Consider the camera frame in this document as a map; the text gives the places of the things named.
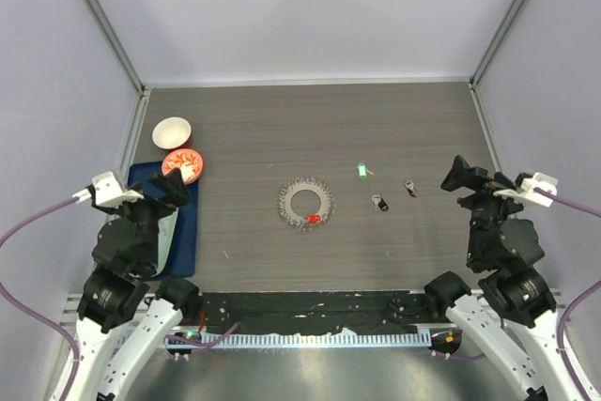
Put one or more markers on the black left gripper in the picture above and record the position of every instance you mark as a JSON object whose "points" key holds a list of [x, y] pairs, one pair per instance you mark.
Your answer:
{"points": [[176, 192]]}

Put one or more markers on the white bowl red outside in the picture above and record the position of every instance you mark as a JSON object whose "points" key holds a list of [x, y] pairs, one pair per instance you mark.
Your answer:
{"points": [[171, 133]]}

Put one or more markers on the orange floral patterned bowl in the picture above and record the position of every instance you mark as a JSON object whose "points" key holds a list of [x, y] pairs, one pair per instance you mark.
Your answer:
{"points": [[188, 161]]}

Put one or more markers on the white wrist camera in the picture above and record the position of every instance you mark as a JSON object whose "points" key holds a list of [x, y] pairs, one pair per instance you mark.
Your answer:
{"points": [[531, 190], [107, 191]]}

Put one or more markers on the red tagged key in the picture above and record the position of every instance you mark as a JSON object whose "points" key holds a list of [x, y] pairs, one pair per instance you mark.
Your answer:
{"points": [[308, 222]]}

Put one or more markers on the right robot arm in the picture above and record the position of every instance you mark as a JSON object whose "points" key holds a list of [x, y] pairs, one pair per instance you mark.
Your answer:
{"points": [[515, 322]]}

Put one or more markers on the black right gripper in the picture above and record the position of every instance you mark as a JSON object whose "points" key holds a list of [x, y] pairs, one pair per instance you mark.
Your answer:
{"points": [[475, 177]]}

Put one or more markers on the metal disc with keyrings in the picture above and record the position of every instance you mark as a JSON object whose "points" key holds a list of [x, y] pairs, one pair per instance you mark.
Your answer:
{"points": [[303, 196]]}

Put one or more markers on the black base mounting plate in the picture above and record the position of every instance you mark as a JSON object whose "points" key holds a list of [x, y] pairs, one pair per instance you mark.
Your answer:
{"points": [[315, 313]]}

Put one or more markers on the white slotted cable duct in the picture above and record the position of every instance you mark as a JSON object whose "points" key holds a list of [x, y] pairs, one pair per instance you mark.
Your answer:
{"points": [[344, 339]]}

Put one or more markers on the dark blue tray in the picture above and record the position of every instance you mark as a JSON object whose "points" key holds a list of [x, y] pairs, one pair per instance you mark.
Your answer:
{"points": [[180, 261]]}

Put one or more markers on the green key tag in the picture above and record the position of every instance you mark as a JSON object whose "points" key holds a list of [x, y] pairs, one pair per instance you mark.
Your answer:
{"points": [[363, 171]]}

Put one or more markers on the light green rectangular plate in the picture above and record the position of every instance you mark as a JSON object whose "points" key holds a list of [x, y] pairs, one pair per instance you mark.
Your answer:
{"points": [[167, 227]]}

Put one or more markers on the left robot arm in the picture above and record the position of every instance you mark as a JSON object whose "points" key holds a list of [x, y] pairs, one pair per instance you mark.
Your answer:
{"points": [[126, 256]]}

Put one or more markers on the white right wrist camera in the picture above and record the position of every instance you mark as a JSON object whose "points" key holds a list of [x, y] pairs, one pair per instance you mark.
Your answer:
{"points": [[531, 190]]}

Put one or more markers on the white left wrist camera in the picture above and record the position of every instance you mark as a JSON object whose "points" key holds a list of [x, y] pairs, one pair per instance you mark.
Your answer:
{"points": [[107, 191]]}

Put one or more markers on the black tagged key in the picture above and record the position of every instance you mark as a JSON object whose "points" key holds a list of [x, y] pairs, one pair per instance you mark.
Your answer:
{"points": [[411, 188], [380, 203]]}

